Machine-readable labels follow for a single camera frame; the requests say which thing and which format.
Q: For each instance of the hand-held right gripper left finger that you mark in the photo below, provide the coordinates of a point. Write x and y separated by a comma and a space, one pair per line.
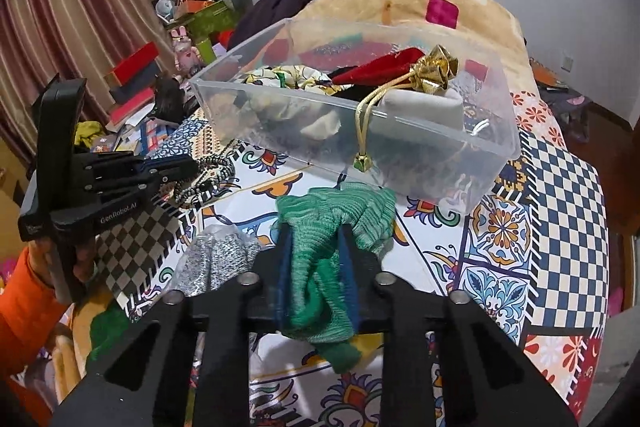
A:
283, 264

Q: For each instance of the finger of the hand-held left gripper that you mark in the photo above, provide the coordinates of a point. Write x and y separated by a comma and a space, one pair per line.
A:
165, 167
130, 193

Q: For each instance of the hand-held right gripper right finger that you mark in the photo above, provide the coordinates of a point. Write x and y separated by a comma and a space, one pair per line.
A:
348, 263

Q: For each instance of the green knit cloth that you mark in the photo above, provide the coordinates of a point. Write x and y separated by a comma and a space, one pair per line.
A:
320, 237

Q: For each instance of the clear plastic storage box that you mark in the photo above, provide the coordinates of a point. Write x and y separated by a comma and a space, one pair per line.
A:
380, 142

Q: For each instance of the person's left forearm orange sleeve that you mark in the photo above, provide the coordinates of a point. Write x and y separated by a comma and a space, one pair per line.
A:
25, 307

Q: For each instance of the person's left hand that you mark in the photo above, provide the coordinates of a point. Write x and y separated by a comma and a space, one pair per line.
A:
85, 264

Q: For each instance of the black furry object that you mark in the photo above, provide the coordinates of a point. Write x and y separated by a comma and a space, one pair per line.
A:
167, 99

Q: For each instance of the grey speckled cloth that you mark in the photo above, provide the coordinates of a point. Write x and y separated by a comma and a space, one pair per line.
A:
215, 259

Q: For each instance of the red book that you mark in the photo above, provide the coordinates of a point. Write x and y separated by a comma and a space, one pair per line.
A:
131, 104

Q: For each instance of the red flat box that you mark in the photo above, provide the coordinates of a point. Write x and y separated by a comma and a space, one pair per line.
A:
136, 61

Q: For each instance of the pink plush rabbit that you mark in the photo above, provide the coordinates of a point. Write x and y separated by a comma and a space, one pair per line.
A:
185, 49

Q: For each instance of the striped pink curtain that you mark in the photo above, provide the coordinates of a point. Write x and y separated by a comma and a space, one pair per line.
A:
65, 7

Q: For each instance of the beige crumpled cloth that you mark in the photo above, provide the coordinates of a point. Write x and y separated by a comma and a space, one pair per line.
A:
300, 119

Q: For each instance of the green gift box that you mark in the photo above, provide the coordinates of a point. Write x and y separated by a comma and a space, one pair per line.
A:
212, 21

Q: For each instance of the yellow green patterned cloth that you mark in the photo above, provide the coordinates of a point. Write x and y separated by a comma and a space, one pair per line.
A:
295, 76

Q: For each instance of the white grey cloth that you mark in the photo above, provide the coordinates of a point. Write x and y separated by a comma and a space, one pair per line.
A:
425, 107

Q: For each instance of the colourful patterned bedsheet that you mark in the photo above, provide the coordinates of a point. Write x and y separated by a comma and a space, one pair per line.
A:
525, 227

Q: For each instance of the dark purple garment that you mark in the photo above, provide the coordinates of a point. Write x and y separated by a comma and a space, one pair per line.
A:
275, 9

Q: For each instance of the red velvet pouch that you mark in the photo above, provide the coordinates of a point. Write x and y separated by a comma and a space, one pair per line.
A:
372, 67

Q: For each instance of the gold ribbon bow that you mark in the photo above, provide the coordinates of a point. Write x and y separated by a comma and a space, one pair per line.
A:
436, 68

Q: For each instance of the beige plush blanket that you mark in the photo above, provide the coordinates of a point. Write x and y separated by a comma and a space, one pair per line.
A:
360, 2

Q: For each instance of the wall socket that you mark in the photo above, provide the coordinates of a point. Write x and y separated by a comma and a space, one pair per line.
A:
567, 63

